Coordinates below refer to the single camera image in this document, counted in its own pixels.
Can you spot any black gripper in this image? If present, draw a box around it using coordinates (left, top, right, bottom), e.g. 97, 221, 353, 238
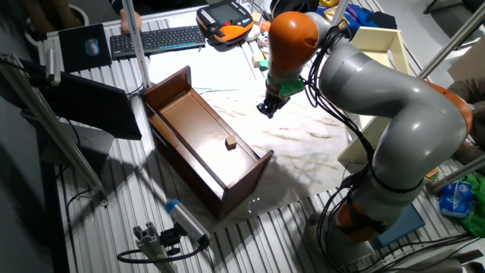
256, 86, 292, 120

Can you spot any dark brown wooden shelf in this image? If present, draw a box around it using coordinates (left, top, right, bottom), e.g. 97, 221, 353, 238
141, 65, 275, 221

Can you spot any cream white wooden shelf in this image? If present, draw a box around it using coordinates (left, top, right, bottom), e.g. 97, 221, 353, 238
336, 26, 415, 168

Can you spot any person's bare hand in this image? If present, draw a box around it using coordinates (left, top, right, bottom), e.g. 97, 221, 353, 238
119, 8, 143, 36

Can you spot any multicolour puzzle cube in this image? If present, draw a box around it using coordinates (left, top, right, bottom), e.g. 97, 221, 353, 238
256, 30, 271, 48

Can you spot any white rounded toy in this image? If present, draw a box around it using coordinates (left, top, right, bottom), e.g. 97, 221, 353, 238
244, 24, 262, 42

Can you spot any orange and black teach pendant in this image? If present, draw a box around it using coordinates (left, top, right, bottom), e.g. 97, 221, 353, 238
195, 0, 255, 46

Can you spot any blue cloth bag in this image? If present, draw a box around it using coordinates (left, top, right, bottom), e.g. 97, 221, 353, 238
314, 2, 398, 39

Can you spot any black computer keyboard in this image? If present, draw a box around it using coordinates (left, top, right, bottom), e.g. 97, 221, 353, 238
109, 25, 207, 61

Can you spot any black laptop screen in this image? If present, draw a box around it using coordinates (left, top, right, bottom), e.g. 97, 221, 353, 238
39, 71, 143, 142

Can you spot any short aluminium profile stand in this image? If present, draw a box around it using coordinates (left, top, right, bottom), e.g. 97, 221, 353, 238
132, 221, 179, 273

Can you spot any grey computer mouse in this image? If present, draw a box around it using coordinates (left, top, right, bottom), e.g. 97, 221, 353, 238
84, 37, 101, 58

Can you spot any person's dark sleeved arm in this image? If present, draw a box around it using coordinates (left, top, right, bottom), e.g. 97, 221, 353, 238
446, 77, 485, 165

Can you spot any black mouse pad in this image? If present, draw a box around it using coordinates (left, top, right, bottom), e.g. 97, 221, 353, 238
57, 23, 114, 74

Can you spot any blue tissue pack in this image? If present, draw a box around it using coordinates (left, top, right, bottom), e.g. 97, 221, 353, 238
439, 180, 475, 219

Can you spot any white plant pot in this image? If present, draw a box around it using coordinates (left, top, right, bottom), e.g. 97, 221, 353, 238
22, 2, 91, 43

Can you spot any green cloth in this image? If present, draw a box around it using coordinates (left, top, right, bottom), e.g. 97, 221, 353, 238
457, 172, 485, 239

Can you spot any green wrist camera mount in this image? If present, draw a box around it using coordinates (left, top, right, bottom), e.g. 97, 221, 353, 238
278, 77, 306, 99

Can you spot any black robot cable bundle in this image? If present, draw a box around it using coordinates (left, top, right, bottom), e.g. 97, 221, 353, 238
302, 24, 380, 273

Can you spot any silver depth camera blue end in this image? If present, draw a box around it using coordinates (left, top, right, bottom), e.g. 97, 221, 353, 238
164, 198, 211, 246

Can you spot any upright aluminium frame post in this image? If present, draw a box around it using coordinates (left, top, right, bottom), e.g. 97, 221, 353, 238
120, 0, 153, 90

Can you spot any blue base plate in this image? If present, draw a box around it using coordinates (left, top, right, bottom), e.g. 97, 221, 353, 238
372, 202, 427, 249

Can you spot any black camera cable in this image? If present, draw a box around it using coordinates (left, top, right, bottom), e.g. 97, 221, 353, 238
116, 238, 210, 265

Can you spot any low aluminium frame beam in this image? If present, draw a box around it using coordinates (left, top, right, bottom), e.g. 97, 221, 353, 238
426, 153, 485, 195

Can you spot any slanted aluminium frame bar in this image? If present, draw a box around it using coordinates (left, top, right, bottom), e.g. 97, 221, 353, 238
0, 52, 110, 208

